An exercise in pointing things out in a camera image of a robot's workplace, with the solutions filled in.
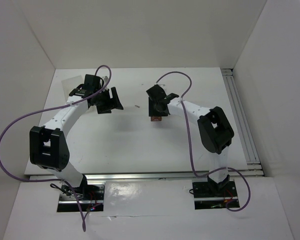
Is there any brown wood block notched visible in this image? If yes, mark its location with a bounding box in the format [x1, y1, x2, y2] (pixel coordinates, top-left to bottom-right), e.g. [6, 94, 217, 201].
[150, 116, 162, 122]

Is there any white cardboard box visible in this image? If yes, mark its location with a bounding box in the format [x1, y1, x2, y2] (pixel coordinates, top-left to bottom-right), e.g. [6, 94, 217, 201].
[61, 75, 84, 100]

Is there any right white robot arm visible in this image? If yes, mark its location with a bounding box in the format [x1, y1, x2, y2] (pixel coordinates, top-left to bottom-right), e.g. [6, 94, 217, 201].
[146, 84, 235, 194]

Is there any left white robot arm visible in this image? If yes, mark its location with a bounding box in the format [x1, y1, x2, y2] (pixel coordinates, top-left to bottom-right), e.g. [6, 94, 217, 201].
[29, 74, 123, 196]

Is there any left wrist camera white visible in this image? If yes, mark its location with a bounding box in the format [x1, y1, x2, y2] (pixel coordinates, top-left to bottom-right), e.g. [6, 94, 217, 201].
[100, 76, 109, 86]

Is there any aluminium front rail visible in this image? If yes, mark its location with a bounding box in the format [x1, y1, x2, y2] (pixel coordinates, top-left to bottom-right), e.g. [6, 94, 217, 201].
[30, 169, 264, 182]

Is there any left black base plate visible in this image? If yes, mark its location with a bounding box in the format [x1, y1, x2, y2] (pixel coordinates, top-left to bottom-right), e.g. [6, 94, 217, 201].
[59, 183, 105, 204]

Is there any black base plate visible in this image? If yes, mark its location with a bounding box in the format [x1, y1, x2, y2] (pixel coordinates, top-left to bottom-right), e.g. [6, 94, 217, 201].
[59, 183, 105, 204]
[189, 181, 238, 199]

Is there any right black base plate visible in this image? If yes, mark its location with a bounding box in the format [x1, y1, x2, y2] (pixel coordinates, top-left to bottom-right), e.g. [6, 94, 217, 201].
[189, 181, 238, 199]

